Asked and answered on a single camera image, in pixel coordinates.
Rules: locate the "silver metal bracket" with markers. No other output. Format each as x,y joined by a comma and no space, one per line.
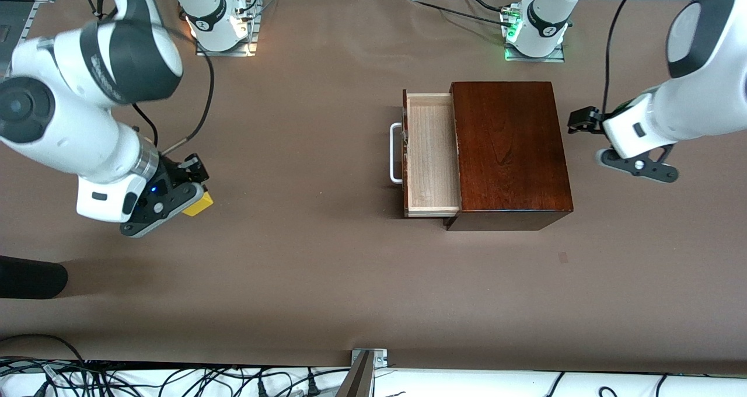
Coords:
379,357

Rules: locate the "black foam cylinder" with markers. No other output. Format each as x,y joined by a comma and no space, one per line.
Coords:
29,277

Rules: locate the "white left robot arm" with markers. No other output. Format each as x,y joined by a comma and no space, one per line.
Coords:
700,105

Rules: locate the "dark brown wooden cabinet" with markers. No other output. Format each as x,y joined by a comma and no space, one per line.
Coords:
513,152

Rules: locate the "grey metal beam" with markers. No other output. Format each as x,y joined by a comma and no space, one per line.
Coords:
357,382

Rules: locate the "brown paper table cover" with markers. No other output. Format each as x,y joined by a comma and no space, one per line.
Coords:
292,239

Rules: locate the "perforated metal rail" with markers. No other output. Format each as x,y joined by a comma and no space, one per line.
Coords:
28,20

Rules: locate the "black power plug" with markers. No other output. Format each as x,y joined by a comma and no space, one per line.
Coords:
261,389
313,387

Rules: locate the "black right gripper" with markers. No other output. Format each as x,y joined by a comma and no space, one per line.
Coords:
173,174

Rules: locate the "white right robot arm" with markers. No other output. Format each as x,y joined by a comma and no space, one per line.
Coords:
70,134

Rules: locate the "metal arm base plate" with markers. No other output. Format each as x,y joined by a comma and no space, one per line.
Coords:
513,57
204,51

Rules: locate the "white sheet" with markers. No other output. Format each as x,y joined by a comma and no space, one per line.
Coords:
467,385

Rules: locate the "yellow block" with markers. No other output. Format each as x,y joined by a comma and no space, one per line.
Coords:
201,205

